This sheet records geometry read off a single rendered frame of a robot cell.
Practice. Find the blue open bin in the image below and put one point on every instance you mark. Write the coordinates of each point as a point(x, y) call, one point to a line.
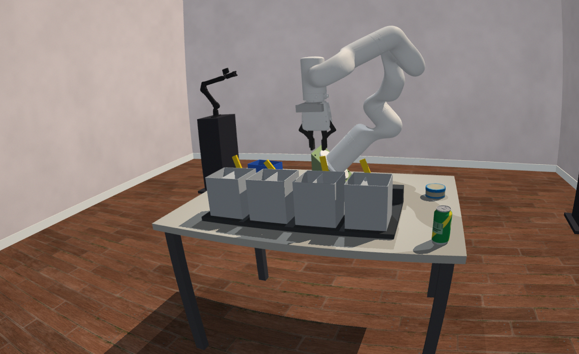
point(259, 165)

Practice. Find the green drink can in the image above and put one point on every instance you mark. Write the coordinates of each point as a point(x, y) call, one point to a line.
point(442, 224)

